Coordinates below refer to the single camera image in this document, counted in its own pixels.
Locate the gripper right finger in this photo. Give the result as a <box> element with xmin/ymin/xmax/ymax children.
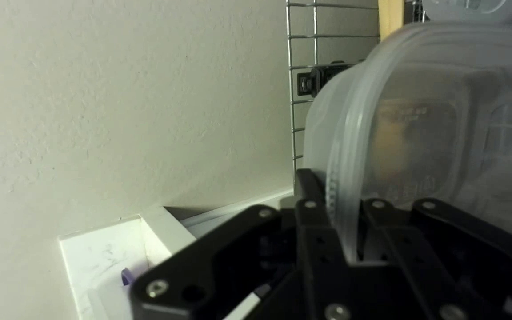
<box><xmin>361</xmin><ymin>198</ymin><xmax>512</xmax><ymax>320</ymax></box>

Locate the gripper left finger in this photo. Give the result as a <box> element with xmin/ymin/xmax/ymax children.
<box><xmin>129</xmin><ymin>168</ymin><xmax>360</xmax><ymax>320</ymax></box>

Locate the clear plastic bowl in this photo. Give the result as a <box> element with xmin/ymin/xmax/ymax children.
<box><xmin>303</xmin><ymin>21</ymin><xmax>512</xmax><ymax>263</ymax></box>

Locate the purple object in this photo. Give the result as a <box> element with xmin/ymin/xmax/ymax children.
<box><xmin>120</xmin><ymin>267</ymin><xmax>139</xmax><ymax>287</ymax></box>

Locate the white box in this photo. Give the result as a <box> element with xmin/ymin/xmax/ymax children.
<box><xmin>58</xmin><ymin>205</ymin><xmax>200</xmax><ymax>320</ymax></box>

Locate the black clip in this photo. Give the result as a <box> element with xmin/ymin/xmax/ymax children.
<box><xmin>297</xmin><ymin>62</ymin><xmax>360</xmax><ymax>98</ymax></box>

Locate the clear plastic container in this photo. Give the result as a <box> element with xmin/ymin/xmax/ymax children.
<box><xmin>420</xmin><ymin>0</ymin><xmax>512</xmax><ymax>25</ymax></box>

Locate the wire dish rack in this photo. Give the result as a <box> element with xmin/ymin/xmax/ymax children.
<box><xmin>285</xmin><ymin>0</ymin><xmax>512</xmax><ymax>243</ymax></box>

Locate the wooden post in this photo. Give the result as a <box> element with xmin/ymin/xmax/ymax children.
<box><xmin>377</xmin><ymin>0</ymin><xmax>405</xmax><ymax>42</ymax></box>

